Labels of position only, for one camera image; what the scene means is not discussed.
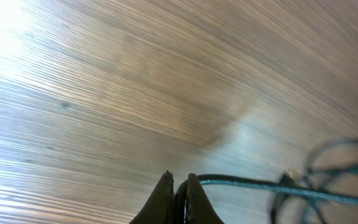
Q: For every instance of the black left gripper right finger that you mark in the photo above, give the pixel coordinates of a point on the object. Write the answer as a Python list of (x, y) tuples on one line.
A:
[(198, 207)]

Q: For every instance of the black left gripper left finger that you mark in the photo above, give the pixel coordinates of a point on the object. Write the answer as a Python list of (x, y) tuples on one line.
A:
[(158, 208)]

